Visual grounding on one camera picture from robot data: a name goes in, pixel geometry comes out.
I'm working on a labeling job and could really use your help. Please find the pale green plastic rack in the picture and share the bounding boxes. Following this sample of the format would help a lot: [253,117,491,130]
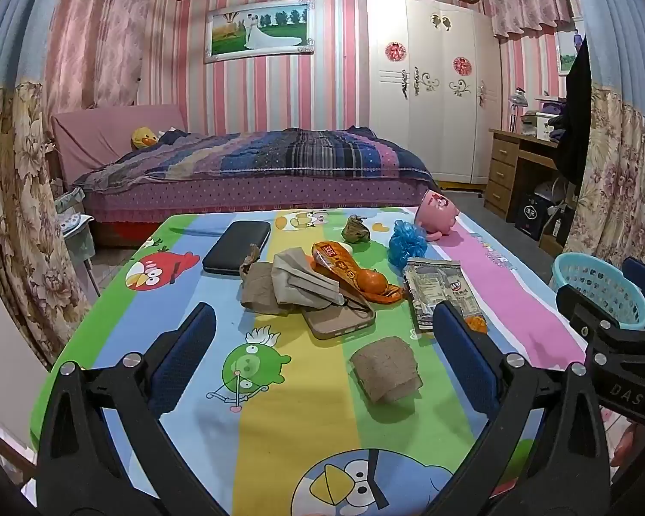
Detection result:
[54,187,101,296]

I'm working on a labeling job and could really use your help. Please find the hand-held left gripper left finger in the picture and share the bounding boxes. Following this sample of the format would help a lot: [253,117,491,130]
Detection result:
[37,302,232,516]

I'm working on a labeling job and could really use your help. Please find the blue plastic cover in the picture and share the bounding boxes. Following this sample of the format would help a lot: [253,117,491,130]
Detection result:
[388,220,429,270]

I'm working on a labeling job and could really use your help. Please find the turquoise plastic basket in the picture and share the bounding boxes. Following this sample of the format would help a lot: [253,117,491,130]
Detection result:
[551,252,645,331]

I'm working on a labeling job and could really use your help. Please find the small framed wall picture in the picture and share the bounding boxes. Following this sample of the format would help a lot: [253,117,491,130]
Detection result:
[556,18,587,73]

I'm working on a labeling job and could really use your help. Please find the pink mug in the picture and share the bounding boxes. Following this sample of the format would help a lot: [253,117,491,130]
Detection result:
[415,189,461,244]

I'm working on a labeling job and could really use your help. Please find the tangerine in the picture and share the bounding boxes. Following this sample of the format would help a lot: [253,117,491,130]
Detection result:
[357,270,391,296]

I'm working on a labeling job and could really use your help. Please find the black hanging garment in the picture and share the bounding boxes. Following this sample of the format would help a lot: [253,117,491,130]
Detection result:
[556,37,595,186]

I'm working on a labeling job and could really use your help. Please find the white printer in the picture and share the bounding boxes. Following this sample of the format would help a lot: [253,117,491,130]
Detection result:
[521,112,557,141]

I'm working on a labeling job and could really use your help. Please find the person's right hand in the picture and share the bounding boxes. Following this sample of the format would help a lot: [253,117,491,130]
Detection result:
[611,420,639,468]

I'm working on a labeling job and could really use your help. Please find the cartoon bird printed tablecloth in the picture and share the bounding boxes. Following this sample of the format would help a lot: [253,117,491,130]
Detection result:
[29,207,603,516]

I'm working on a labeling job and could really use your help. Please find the olive wrapper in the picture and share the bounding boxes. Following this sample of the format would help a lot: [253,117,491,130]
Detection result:
[341,215,371,244]

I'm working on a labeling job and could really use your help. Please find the white floor fan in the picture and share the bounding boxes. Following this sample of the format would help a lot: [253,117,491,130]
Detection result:
[534,180,569,212]

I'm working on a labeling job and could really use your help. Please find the cardboard box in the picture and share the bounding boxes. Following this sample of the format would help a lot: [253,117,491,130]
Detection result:
[537,220,569,257]

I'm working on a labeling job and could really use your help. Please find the framed wedding wall picture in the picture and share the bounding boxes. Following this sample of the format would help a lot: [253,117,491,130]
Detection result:
[204,0,315,64]

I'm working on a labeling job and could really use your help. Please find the white wardrobe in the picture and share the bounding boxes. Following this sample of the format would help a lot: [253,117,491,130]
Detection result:
[365,0,503,186]

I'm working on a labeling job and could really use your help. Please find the floral beige curtain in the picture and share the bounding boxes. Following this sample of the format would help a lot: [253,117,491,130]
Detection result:
[0,0,103,372]
[564,0,645,280]

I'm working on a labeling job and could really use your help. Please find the black zip case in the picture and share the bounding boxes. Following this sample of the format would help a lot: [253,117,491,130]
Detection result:
[201,220,272,276]

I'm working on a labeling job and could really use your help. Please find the desk lamp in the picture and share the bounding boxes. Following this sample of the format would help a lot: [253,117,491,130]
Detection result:
[508,87,528,132]

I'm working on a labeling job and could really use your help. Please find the yellow duck plush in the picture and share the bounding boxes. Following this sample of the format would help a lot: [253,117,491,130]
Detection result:
[132,127,160,151]

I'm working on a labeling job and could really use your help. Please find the plaid patchwork quilt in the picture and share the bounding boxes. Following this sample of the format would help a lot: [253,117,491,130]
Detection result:
[72,128,436,191]

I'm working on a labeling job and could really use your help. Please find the grey face mask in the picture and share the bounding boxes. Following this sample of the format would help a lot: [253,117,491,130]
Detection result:
[271,249,367,313]

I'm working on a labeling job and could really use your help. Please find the black carton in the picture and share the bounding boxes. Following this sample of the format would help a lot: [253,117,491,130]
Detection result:
[515,193,552,240]

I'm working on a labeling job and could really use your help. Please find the bed with purple skirt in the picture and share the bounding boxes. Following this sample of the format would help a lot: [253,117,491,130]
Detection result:
[51,104,437,251]

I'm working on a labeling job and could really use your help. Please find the silver snack packet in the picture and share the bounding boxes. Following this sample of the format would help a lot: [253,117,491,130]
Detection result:
[403,258,483,334]

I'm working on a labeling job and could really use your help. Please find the pink patterned curtain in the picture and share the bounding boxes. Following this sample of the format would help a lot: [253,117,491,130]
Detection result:
[43,0,158,130]

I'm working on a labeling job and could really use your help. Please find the orange snack wrapper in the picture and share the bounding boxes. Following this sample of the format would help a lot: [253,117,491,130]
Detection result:
[310,241,406,303]

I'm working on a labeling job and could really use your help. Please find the wooden desk with drawers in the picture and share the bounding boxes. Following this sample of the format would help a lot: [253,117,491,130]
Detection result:
[484,129,565,224]

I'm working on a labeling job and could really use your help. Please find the brown paper wad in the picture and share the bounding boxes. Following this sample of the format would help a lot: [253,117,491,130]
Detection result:
[349,336,423,405]

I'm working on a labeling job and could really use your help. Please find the tan phone case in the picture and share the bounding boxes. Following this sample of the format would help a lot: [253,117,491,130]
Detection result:
[301,295,377,341]

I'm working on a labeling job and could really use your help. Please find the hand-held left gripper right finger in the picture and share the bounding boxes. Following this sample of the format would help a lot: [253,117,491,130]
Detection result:
[433,301,611,516]

